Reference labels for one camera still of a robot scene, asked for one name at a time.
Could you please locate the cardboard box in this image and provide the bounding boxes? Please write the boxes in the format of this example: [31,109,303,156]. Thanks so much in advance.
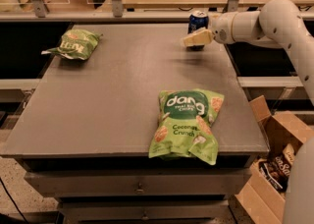
[235,96,314,224]

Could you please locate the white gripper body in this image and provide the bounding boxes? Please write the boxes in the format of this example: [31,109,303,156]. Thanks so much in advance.
[211,12,236,44]

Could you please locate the green dang chips bag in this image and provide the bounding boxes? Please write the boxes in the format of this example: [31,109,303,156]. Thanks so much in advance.
[148,89,224,165]

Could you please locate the dark snack bag in box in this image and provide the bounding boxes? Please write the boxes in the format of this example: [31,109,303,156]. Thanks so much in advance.
[258,143,295,193]

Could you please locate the lower grey drawer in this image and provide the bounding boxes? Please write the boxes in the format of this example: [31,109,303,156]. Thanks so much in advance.
[58,200,229,222]

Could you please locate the blue pepsi can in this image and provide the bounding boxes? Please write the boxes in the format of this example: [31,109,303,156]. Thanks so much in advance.
[186,10,210,52]

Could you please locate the small green snack bag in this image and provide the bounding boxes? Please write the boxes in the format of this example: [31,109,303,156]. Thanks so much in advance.
[42,29,101,61]

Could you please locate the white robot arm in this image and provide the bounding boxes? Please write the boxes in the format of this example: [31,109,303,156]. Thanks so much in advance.
[183,0,314,224]

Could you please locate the grey drawer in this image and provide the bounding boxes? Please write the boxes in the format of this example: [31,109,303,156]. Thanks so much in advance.
[58,200,229,222]
[26,169,251,197]

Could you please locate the upper grey drawer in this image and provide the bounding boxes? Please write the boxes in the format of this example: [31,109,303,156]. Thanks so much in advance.
[26,169,251,197]

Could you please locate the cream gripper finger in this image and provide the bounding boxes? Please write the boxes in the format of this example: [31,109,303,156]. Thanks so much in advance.
[182,28,213,47]

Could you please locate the black floor cable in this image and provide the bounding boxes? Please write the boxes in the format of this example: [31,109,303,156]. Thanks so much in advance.
[0,178,30,224]

